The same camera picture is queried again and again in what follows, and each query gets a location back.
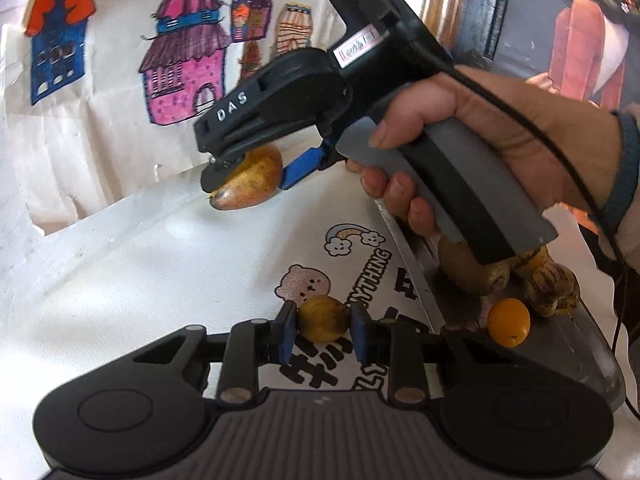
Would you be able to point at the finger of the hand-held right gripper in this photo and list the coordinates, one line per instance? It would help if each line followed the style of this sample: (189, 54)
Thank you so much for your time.
(220, 175)
(300, 167)

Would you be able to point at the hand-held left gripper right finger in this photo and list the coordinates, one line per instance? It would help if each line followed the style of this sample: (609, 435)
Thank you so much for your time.
(360, 337)

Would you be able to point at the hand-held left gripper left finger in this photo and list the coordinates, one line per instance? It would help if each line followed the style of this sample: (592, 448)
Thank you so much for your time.
(286, 332)

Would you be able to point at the yellow-red mango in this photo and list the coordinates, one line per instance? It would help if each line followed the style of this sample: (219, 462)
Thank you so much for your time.
(250, 185)

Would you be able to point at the small olive round fruit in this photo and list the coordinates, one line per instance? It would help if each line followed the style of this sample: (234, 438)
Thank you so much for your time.
(324, 320)

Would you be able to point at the metal baking tray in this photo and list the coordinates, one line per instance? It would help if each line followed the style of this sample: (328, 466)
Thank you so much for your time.
(462, 310)

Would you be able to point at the brown kiwi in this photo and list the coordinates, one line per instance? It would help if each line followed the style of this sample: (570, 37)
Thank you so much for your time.
(467, 272)

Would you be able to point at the small orange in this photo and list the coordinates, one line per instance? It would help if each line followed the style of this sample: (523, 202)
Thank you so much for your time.
(508, 322)

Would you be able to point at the small striped melon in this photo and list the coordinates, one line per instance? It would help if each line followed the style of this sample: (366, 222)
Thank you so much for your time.
(552, 290)
(532, 260)

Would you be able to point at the person's right forearm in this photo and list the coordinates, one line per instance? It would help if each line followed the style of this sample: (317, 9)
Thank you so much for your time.
(627, 170)

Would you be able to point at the person's right hand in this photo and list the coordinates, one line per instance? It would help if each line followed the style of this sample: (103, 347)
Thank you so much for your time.
(500, 130)

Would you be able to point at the white printed table sheet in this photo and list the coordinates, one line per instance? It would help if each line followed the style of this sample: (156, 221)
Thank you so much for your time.
(200, 270)

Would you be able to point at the houses drawing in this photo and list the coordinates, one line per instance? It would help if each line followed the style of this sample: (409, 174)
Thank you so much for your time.
(100, 110)

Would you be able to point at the black board panel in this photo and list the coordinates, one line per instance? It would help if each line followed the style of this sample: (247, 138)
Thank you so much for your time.
(487, 5)

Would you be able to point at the orange dress wall poster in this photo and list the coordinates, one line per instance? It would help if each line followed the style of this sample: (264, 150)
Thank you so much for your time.
(590, 35)

